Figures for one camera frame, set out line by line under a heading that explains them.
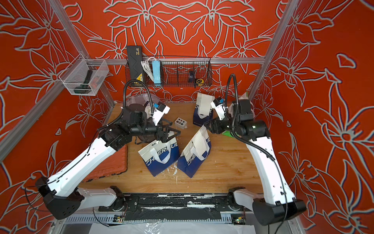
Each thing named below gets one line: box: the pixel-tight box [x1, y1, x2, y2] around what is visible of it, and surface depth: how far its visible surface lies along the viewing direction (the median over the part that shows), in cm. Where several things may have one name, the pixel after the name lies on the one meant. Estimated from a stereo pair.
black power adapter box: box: [126, 45, 144, 87], surface depth 88 cm
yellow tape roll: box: [196, 78, 205, 87], surface depth 96 cm
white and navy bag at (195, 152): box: [177, 124, 212, 178], surface depth 74 cm
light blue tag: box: [151, 60, 162, 87], surface depth 91 cm
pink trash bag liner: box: [125, 93, 160, 109], surface depth 90 cm
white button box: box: [174, 117, 188, 130], surface depth 106 cm
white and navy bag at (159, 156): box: [137, 130, 181, 177], surface depth 76 cm
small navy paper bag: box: [192, 92, 216, 127], surface depth 95 cm
